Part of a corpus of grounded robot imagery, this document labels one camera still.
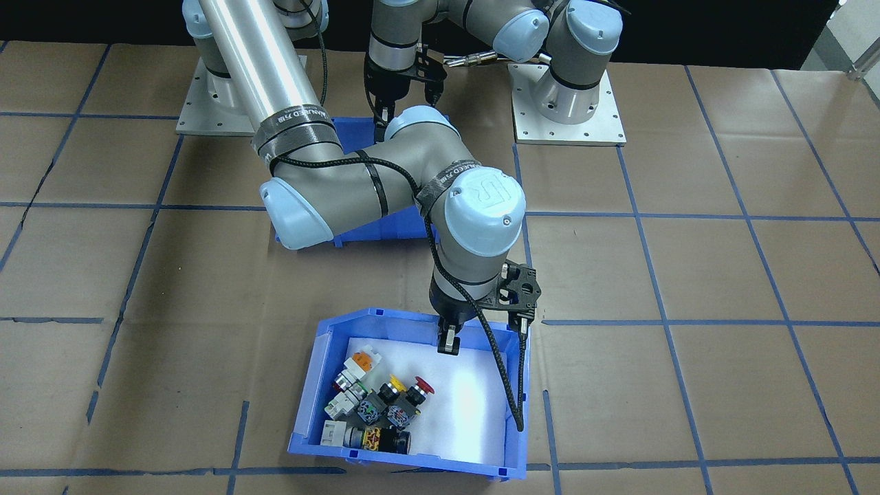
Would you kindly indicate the yellow push button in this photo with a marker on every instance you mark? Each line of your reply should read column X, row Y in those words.
column 394, row 381

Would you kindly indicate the orange white indicator light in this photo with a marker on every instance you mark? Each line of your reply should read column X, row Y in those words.
column 363, row 358

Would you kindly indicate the white contact block switch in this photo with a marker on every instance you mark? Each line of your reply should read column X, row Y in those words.
column 340, row 405

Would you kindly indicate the green white indicator light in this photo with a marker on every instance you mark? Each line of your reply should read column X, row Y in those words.
column 350, row 381

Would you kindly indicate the blue bin with push buttons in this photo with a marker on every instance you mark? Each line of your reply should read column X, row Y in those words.
column 306, row 412

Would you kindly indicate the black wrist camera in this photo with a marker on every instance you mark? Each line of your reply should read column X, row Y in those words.
column 522, row 285
column 427, row 65

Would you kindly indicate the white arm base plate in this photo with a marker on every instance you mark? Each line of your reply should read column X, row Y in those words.
column 199, row 103
column 605, row 127

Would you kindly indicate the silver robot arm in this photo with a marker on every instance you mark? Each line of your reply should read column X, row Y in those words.
column 240, row 55
column 584, row 41

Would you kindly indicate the red mushroom push button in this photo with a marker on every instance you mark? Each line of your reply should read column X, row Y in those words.
column 421, row 386

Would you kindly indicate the black selector switch orange label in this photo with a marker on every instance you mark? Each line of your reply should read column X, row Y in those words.
column 375, row 438

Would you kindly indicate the white contact block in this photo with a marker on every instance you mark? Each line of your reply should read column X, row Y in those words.
column 334, row 433

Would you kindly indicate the blue bin with capacitors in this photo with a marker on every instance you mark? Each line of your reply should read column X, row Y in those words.
column 357, row 134

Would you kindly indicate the metal frame bar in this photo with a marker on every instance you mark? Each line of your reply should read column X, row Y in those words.
column 865, row 67

